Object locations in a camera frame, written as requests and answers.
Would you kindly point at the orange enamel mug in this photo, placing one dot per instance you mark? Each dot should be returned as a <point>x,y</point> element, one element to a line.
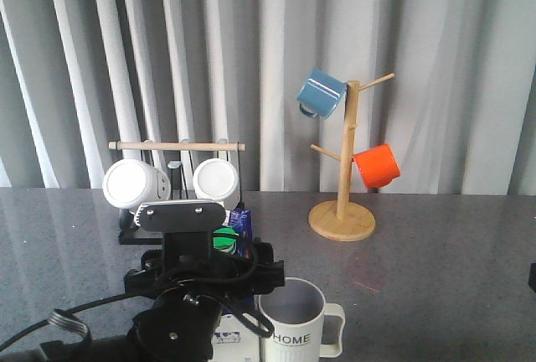
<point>377,166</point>

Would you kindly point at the blue white milk carton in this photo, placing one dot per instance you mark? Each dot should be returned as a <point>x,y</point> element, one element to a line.
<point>232,341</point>

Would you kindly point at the white HOME mug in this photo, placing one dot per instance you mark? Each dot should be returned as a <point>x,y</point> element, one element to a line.
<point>297,311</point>

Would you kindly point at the blue enamel mug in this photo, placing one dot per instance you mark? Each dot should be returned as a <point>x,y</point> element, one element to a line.
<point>320,94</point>

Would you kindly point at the grey pleated curtain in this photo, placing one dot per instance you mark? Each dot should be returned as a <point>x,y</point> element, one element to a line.
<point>459,113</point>

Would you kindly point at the white smiley face mug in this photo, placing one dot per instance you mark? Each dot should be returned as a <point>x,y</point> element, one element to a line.
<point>129,182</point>

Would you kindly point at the white ribbed mug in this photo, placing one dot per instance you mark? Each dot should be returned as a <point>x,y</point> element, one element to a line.
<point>217,180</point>

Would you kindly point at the wooden mug tree stand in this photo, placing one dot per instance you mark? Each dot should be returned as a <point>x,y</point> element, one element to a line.
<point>341,219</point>

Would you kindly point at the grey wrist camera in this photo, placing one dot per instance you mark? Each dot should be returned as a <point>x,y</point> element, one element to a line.
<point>180,216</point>

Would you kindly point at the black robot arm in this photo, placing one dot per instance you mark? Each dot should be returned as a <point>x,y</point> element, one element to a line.
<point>118,348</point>

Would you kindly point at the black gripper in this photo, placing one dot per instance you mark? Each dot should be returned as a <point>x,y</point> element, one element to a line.
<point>532,276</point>
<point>190,297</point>

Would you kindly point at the black wire mug rack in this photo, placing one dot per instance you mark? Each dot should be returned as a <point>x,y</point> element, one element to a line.
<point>128,230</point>

